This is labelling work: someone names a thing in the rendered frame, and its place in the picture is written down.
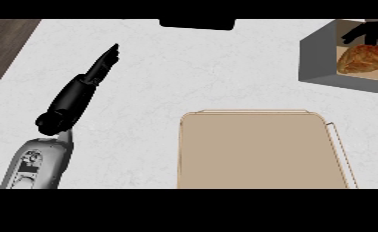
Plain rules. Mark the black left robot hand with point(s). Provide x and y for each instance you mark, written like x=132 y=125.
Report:
x=75 y=99

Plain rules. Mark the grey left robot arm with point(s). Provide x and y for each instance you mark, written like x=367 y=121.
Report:
x=38 y=162

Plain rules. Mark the tan cardboard box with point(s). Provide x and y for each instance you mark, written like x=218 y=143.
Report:
x=261 y=151

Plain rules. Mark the black rounded appliance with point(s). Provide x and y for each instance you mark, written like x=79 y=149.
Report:
x=199 y=24

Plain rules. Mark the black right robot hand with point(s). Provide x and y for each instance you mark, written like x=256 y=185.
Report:
x=364 y=32

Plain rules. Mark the brown croissant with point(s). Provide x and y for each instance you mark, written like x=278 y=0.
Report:
x=360 y=59

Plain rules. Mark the grey open box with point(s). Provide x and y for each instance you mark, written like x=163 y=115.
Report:
x=323 y=59

